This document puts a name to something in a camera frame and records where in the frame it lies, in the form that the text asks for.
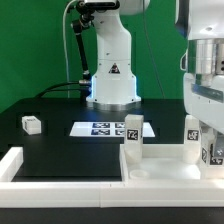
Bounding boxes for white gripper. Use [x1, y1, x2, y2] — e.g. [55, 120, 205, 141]
[183, 73, 224, 158]

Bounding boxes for white square tabletop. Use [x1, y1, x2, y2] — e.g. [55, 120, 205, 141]
[120, 144, 224, 181]

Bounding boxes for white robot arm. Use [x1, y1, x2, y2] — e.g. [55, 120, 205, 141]
[77, 0, 224, 159]

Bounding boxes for white U-shaped obstacle fence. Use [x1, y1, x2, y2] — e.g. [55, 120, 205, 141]
[0, 147, 224, 208]

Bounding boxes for white fiducial tag sheet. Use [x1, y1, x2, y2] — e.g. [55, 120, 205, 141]
[69, 121, 156, 138]

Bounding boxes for black cables at base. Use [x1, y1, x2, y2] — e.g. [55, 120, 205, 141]
[34, 78, 93, 99]

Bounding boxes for black hanging cable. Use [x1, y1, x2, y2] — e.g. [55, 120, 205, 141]
[141, 0, 166, 100]

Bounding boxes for white cable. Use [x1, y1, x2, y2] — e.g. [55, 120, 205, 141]
[62, 0, 78, 98]

